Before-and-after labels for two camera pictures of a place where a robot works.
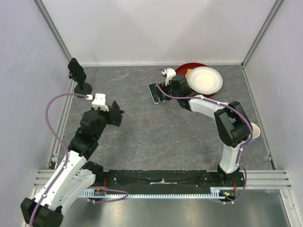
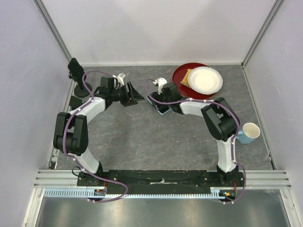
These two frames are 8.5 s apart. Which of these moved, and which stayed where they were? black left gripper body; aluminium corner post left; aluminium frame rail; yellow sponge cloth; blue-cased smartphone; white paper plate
Moved: blue-cased smartphone; black left gripper body
Stayed: aluminium frame rail; white paper plate; aluminium corner post left; yellow sponge cloth
